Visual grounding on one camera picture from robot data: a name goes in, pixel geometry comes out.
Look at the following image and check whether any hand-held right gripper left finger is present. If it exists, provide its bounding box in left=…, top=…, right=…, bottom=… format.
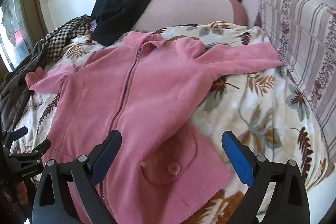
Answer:
left=32, top=130, right=122, bottom=224

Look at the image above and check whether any person's left hand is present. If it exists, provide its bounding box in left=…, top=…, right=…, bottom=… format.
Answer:
left=15, top=181, right=30, bottom=205

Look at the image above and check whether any dark brown garment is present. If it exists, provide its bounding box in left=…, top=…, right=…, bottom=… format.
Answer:
left=0, top=38, right=50, bottom=135

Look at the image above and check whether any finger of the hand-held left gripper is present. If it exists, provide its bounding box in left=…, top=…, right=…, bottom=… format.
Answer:
left=2, top=126, right=28, bottom=146
left=9, top=139, right=51, bottom=161

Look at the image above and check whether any leaf printed blanket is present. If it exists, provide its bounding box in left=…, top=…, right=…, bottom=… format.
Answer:
left=10, top=21, right=335, bottom=224

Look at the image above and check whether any checked garment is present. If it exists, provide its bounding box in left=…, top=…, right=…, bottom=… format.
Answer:
left=39, top=15, right=98, bottom=52

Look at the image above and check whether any pink zip jacket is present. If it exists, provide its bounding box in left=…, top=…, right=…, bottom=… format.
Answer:
left=25, top=31, right=284, bottom=224

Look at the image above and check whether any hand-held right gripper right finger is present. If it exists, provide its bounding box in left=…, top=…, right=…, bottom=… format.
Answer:
left=222, top=131, right=311, bottom=224

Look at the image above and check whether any black garment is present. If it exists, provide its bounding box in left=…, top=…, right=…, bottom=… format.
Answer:
left=91, top=0, right=162, bottom=46

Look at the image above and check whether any striped floral sofa cover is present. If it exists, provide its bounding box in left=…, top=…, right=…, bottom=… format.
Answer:
left=259, top=0, right=336, bottom=146

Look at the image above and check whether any window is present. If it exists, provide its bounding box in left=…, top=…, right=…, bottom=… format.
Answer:
left=0, top=0, right=34, bottom=71

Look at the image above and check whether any pink sofa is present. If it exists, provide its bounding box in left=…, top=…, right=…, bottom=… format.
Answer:
left=136, top=0, right=336, bottom=161

